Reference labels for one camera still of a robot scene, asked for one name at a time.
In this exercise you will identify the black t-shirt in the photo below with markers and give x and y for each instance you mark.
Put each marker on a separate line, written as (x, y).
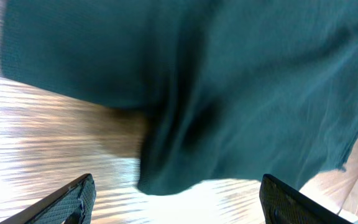
(233, 89)

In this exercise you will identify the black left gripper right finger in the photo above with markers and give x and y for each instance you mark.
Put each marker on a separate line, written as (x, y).
(282, 204)

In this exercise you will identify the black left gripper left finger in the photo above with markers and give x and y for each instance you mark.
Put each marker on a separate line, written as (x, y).
(71, 204)

